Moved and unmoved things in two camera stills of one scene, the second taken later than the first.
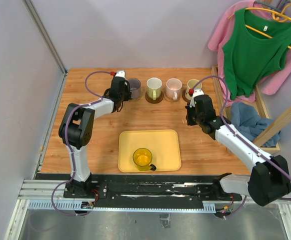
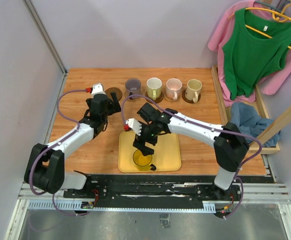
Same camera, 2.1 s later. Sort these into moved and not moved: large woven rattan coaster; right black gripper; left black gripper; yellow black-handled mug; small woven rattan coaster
Moved: left black gripper; right black gripper
Not moved: yellow black-handled mug; small woven rattan coaster; large woven rattan coaster
